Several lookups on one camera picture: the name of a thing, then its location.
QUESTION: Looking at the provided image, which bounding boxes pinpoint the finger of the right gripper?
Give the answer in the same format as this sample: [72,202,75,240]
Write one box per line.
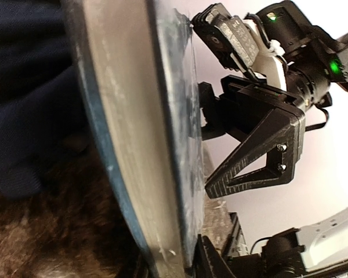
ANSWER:
[205,108,305,199]
[198,82,229,141]

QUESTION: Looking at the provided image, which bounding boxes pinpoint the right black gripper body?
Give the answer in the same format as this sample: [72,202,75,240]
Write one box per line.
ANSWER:
[220,75,331,145]

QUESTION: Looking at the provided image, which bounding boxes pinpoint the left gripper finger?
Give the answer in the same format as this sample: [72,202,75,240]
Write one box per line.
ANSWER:
[194,235,232,278]

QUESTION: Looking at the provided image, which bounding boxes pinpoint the dark blue hardcover book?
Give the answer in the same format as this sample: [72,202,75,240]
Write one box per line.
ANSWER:
[62,1,204,277]

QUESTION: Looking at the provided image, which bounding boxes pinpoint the navy blue student backpack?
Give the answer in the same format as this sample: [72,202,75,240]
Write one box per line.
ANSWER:
[0,1,88,199]

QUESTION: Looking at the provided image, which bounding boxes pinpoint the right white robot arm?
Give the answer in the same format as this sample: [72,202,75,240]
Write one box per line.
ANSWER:
[191,1,348,277]

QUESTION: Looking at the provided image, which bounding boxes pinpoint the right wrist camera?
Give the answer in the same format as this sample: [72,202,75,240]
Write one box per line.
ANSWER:
[191,3,288,90]

